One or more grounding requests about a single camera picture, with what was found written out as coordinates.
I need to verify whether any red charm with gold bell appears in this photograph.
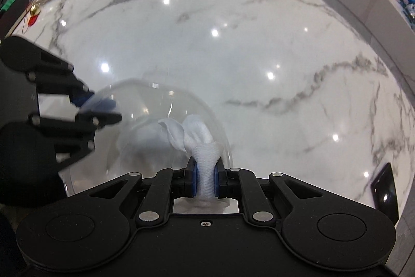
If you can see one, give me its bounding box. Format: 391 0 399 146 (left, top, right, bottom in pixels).
27 4 42 27

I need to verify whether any black smartphone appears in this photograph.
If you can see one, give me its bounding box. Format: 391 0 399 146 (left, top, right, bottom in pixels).
370 162 400 226

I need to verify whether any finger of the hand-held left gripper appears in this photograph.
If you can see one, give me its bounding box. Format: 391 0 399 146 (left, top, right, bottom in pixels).
29 111 123 172
0 36 117 113

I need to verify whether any clear plastic bowl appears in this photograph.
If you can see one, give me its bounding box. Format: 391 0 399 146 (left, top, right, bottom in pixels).
61 78 233 200

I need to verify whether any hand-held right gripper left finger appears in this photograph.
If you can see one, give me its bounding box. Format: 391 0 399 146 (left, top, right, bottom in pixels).
87 158 198 222

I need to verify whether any white cloth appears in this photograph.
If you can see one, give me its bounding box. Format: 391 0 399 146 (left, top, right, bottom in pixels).
158 114 229 211

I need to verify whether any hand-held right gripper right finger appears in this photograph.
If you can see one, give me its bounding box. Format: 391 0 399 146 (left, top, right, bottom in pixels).
215 159 327 222

